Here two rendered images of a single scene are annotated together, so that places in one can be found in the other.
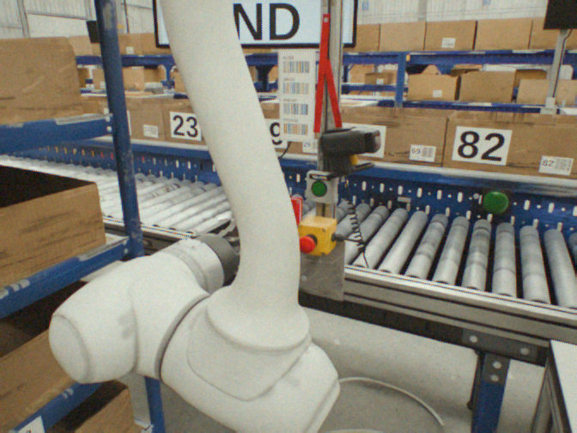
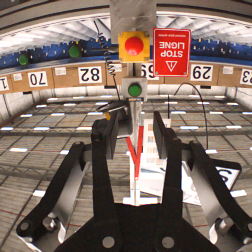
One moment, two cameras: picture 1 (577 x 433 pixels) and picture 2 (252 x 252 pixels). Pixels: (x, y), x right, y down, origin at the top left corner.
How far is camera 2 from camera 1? 0.68 m
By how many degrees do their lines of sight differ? 53
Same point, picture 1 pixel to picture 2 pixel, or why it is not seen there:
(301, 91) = (151, 148)
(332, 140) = (120, 134)
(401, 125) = not seen: hidden behind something
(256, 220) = not seen: outside the picture
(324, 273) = (129, 6)
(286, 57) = (160, 164)
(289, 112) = not seen: hidden behind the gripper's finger
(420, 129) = (118, 79)
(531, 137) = (72, 81)
